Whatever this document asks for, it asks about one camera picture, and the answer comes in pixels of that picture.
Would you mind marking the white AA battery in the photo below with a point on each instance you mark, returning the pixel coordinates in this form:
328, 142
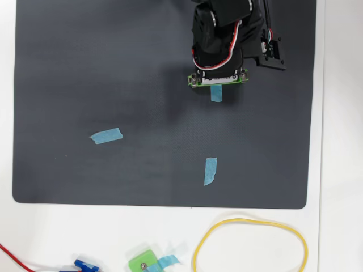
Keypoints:
218, 81

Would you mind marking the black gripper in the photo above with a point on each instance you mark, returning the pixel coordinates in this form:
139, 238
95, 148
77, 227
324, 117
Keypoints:
218, 79

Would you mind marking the green block with screw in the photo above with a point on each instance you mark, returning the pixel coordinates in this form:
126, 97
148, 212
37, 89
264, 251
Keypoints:
141, 259

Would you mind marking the green battery holder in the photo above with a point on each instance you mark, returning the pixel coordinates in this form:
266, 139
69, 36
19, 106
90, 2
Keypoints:
198, 84

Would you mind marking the yellow rubber band loop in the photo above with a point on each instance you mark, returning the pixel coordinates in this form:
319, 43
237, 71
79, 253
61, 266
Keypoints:
198, 246

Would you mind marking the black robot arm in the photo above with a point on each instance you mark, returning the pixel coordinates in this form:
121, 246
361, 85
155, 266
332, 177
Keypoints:
227, 11

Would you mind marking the blue tape on green block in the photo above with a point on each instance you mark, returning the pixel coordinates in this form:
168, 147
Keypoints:
167, 260

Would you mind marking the wide blue tape strip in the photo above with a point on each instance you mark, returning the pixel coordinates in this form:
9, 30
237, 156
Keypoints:
107, 135

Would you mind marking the long blue tape strip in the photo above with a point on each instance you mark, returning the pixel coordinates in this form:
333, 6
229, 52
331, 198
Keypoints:
216, 93

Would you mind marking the short blue tape strip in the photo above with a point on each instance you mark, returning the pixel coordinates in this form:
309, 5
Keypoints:
210, 170

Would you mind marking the dark grey rubber mat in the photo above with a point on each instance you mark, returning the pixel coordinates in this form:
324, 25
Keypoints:
85, 71

